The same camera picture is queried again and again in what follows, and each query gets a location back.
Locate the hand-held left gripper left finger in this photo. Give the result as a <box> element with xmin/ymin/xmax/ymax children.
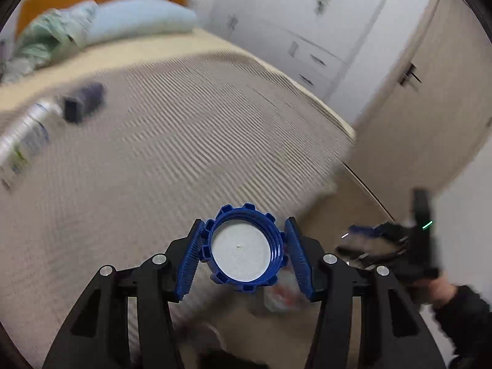
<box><xmin>42</xmin><ymin>219</ymin><xmax>205</xmax><ymax>369</ymax></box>

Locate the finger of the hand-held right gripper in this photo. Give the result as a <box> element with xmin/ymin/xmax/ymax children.
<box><xmin>335</xmin><ymin>238</ymin><xmax>386</xmax><ymax>264</ymax></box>
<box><xmin>347</xmin><ymin>224</ymin><xmax>390</xmax><ymax>239</ymax></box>

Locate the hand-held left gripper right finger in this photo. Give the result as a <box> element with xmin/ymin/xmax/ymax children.
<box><xmin>284</xmin><ymin>217</ymin><xmax>448</xmax><ymax>369</ymax></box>

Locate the blue bottle cap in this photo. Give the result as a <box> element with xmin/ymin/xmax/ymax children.
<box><xmin>201</xmin><ymin>202</ymin><xmax>288</xmax><ymax>294</ymax></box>

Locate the person's right hand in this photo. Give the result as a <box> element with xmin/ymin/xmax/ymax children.
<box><xmin>409</xmin><ymin>274</ymin><xmax>459</xmax><ymax>315</ymax></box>

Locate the brown checkered cloth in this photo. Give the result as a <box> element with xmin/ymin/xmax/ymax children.
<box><xmin>0</xmin><ymin>51</ymin><xmax>347</xmax><ymax>367</ymax></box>

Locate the beige door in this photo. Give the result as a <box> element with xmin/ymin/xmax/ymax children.
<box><xmin>345</xmin><ymin>0</ymin><xmax>492</xmax><ymax>216</ymax></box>

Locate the silver bottle with dark cap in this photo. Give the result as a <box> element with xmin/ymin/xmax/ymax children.
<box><xmin>0</xmin><ymin>82</ymin><xmax>107</xmax><ymax>192</ymax></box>

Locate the wooden bed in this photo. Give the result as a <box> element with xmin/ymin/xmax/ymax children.
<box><xmin>0</xmin><ymin>26</ymin><xmax>357</xmax><ymax>144</ymax></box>

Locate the white built-in wardrobe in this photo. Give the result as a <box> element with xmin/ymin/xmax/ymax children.
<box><xmin>191</xmin><ymin>0</ymin><xmax>401</xmax><ymax>105</ymax></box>

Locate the light blue pillow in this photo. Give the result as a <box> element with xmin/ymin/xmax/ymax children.
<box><xmin>82</xmin><ymin>0</ymin><xmax>199</xmax><ymax>47</ymax></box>

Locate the green floral quilt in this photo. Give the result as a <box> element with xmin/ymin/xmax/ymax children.
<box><xmin>0</xmin><ymin>0</ymin><xmax>99</xmax><ymax>84</ymax></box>

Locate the black door handle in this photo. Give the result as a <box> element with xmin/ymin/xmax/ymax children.
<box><xmin>399</xmin><ymin>63</ymin><xmax>422</xmax><ymax>88</ymax></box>

